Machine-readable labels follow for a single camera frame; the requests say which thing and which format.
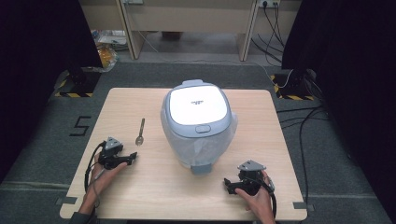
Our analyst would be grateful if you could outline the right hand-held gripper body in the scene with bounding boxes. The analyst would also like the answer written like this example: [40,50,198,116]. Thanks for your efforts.
[234,160,269,197]

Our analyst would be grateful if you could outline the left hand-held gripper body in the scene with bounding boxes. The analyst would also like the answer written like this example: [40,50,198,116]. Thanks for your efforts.
[98,136,132,171]

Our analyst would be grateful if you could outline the metal spoon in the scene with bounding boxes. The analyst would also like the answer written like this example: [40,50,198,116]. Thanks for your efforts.
[134,118,147,147]

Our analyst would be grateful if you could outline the white rice cooker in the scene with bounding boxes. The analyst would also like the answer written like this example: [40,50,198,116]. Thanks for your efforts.
[160,78,239,175]

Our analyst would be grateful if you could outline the person's right hand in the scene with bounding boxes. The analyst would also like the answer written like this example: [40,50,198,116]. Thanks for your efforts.
[233,170,276,218]

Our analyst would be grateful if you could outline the person's left hand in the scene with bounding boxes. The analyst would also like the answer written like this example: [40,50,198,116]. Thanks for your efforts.
[89,153,129,202]

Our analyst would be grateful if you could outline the clear plastic bin liner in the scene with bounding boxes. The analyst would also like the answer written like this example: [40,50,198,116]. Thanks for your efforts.
[160,106,239,171]

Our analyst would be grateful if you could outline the grey tape marker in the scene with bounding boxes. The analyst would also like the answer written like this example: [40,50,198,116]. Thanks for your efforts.
[292,201,316,212]
[55,196,78,206]

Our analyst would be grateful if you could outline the black stand base striped tape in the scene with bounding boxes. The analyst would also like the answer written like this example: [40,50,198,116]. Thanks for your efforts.
[270,68,316,102]
[54,65,103,99]

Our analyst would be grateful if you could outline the clear plastic bags with contents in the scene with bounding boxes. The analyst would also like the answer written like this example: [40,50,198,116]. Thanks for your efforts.
[91,29,129,74]

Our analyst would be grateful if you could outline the dark curtain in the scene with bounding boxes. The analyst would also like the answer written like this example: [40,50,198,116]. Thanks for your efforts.
[280,0,396,224]
[0,0,105,185]

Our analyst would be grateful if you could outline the beige desk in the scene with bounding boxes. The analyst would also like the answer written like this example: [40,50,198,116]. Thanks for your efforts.
[78,0,303,63]

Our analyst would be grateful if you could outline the white power strip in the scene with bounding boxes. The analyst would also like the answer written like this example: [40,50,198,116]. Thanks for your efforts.
[259,0,280,9]

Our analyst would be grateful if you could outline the left hand-held gripper black cable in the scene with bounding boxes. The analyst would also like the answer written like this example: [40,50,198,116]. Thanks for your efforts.
[83,141,107,209]

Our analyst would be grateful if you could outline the hand-held gripper black cable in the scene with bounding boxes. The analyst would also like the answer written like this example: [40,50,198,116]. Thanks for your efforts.
[83,141,107,209]
[246,175,278,219]

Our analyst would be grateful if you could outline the right hand-held gripper black cable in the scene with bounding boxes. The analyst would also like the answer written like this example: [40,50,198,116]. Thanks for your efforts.
[246,175,278,219]

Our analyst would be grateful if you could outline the black floor cables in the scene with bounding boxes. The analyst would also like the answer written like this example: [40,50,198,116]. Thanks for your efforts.
[275,105,332,206]

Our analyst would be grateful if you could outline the black power cables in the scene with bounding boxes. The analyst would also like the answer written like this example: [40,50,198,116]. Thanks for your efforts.
[250,2,287,67]

